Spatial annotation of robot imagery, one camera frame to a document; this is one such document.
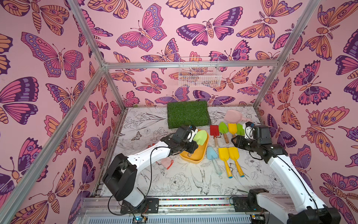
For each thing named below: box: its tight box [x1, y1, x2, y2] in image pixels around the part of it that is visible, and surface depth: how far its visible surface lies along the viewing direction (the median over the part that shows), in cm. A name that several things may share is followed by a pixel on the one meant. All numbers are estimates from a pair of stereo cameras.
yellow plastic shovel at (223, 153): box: [218, 147, 234, 179], surface depth 93 cm
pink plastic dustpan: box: [223, 109, 252, 124], surface depth 116 cm
